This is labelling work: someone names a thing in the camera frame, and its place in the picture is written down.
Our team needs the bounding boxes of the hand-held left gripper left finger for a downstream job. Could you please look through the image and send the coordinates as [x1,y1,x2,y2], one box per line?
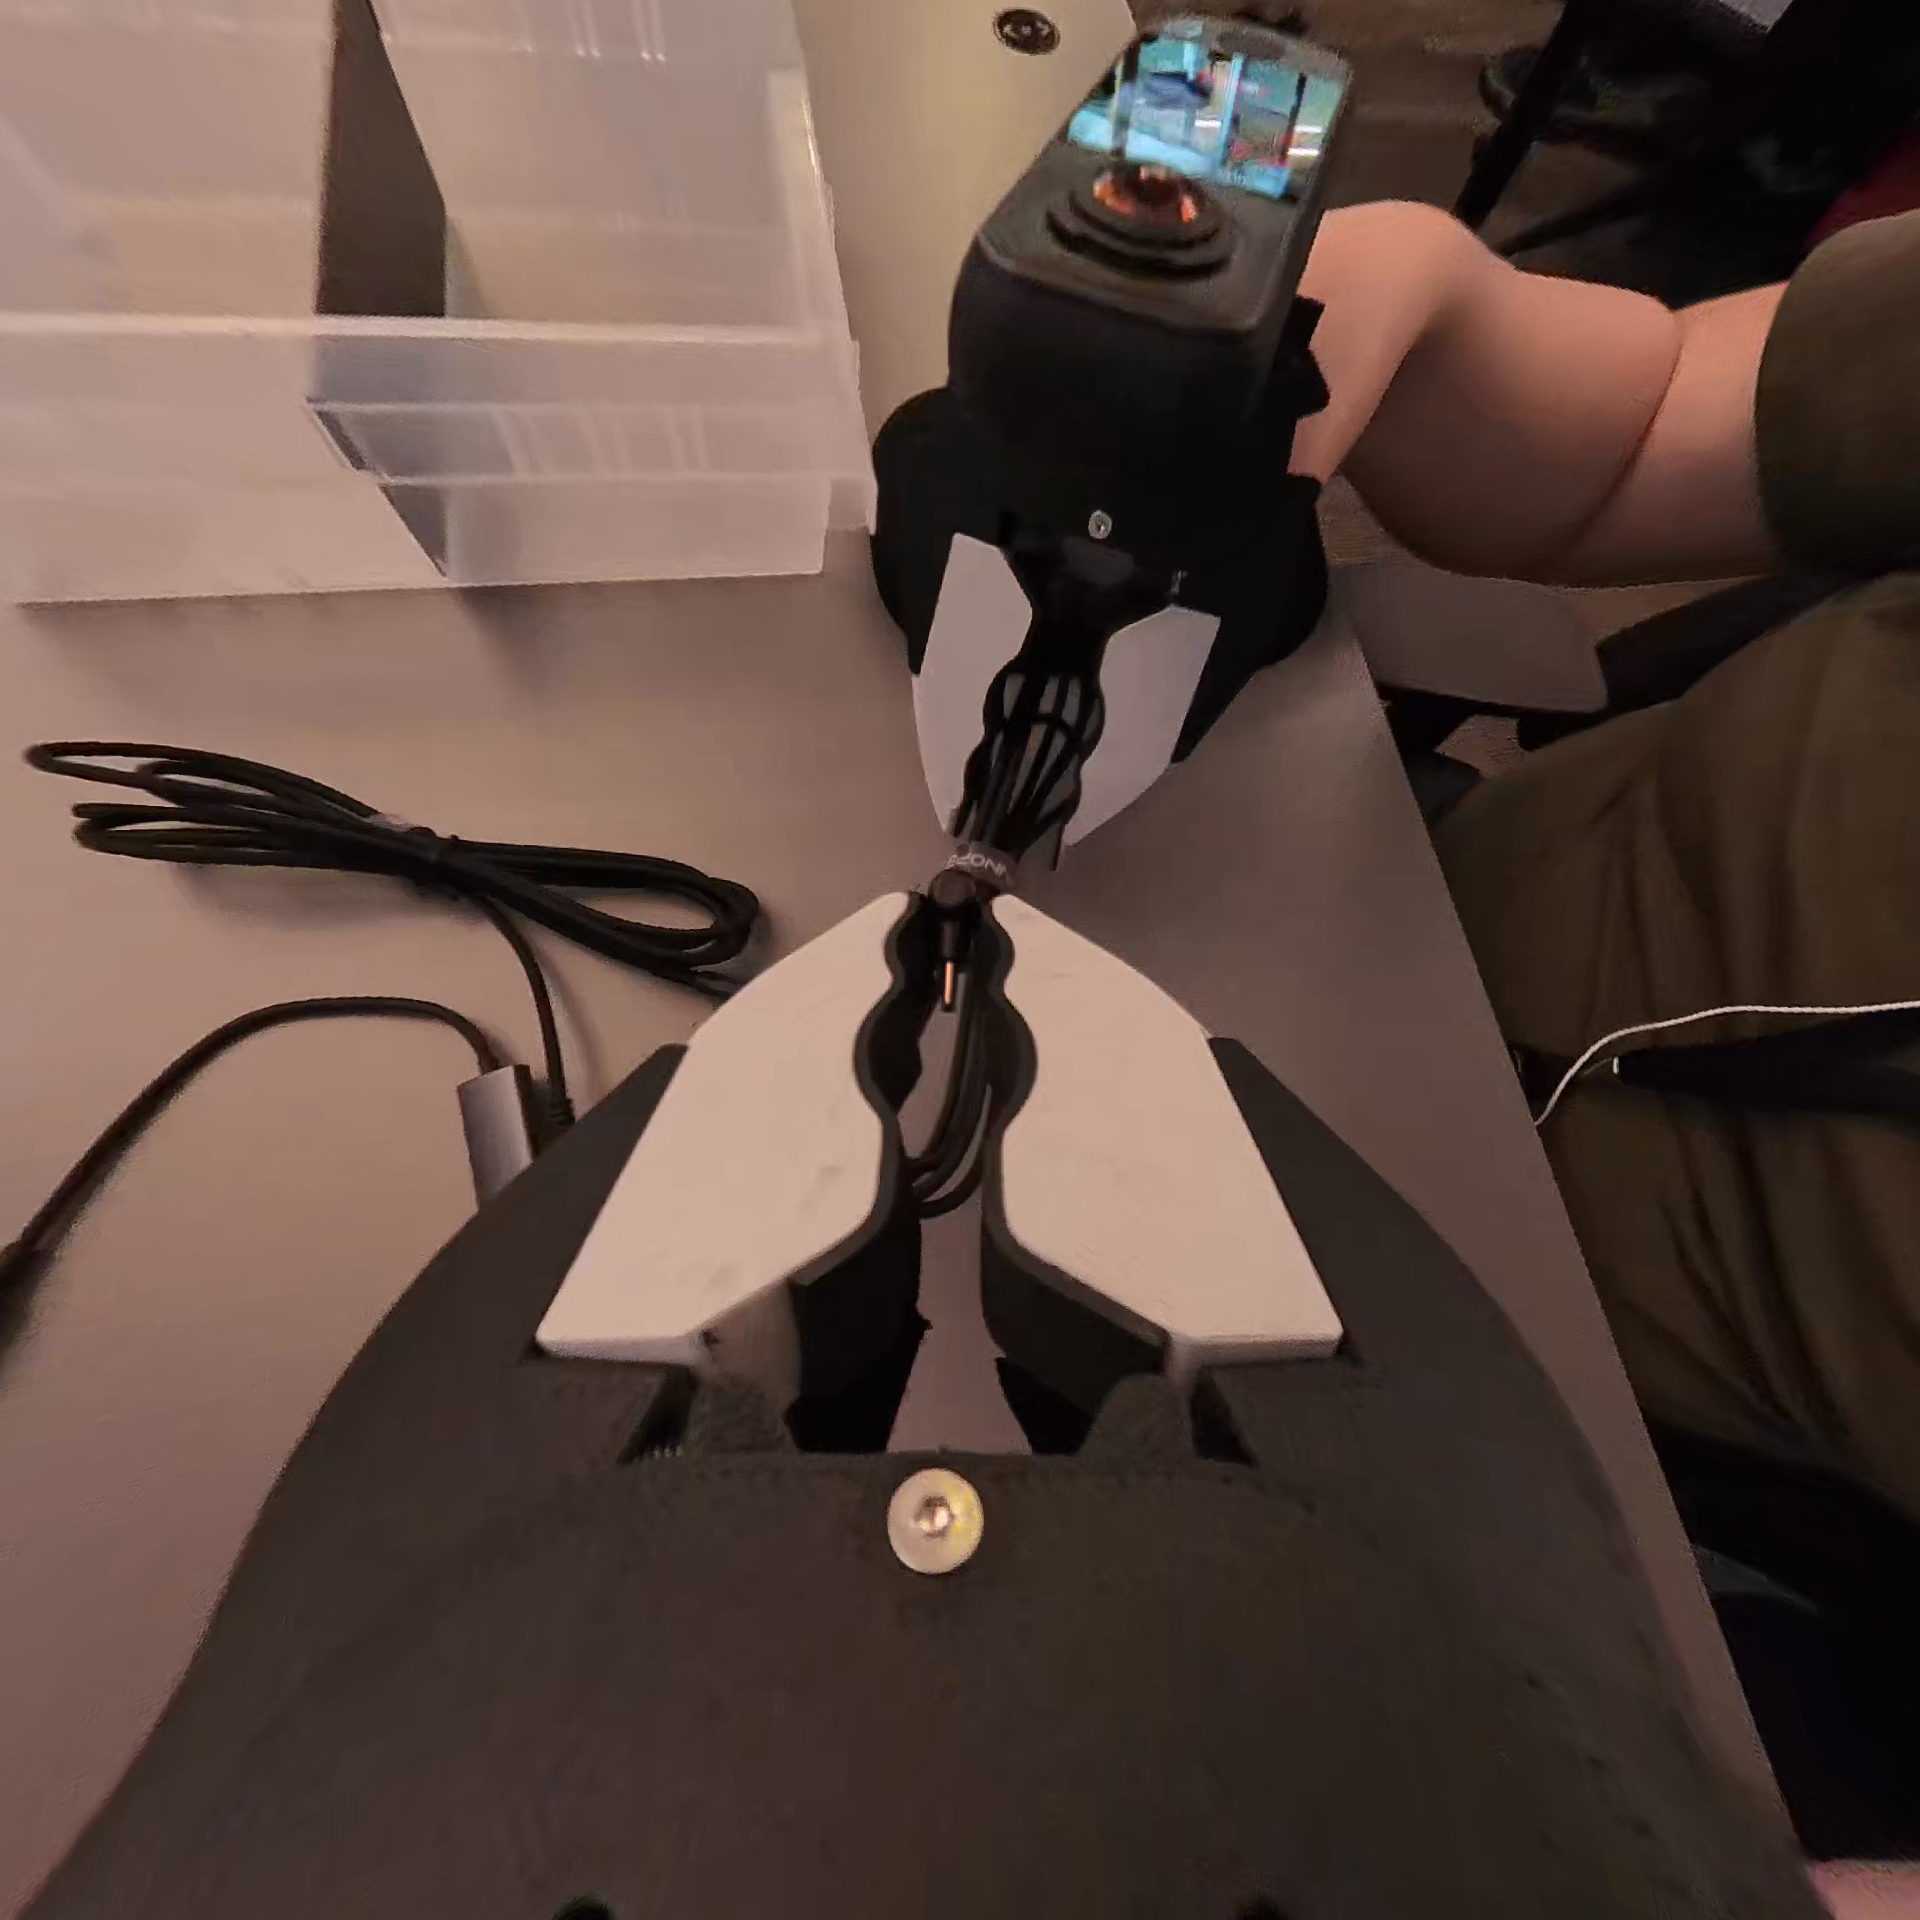
[536,891,922,1446]

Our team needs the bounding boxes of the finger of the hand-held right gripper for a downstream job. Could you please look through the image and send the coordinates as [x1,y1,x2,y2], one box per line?
[909,534,1040,839]
[1056,603,1227,873]

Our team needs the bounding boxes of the black usb cable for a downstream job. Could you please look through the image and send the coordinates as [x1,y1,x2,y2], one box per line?
[896,546,1187,1222]

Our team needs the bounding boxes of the clear plastic bin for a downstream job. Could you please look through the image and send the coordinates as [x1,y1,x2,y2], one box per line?
[0,0,880,609]

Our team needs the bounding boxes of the long black cable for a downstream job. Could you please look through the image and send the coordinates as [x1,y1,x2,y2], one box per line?
[28,738,760,1127]

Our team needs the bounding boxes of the thin white cable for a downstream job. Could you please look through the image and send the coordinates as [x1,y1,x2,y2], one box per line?
[1530,996,1920,1127]

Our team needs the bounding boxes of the thin black cable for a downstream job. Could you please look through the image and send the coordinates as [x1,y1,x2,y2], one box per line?
[0,996,541,1345]

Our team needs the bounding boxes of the person's right forearm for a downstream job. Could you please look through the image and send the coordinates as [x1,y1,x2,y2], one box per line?
[1476,248,1824,591]

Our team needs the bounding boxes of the person's right hand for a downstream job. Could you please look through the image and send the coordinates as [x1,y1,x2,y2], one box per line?
[1290,200,1504,486]

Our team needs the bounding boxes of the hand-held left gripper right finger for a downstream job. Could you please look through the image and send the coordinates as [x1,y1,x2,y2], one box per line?
[984,896,1344,1443]

